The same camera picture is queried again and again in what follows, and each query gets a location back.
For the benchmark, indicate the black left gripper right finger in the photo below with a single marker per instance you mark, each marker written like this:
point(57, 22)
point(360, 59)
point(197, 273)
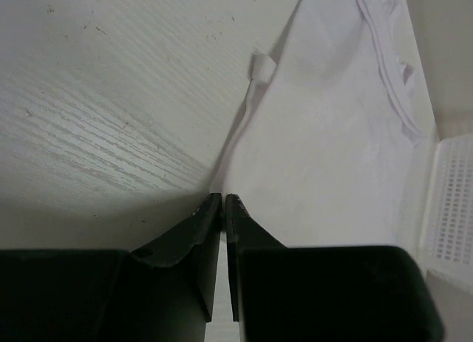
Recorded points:
point(242, 232)

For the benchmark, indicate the white plastic mesh basket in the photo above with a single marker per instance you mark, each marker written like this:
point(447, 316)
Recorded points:
point(446, 242)

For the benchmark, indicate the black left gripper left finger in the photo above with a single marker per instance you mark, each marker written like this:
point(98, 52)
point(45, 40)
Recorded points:
point(193, 245)

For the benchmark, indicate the white tank top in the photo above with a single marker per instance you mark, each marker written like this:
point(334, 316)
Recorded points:
point(335, 137)

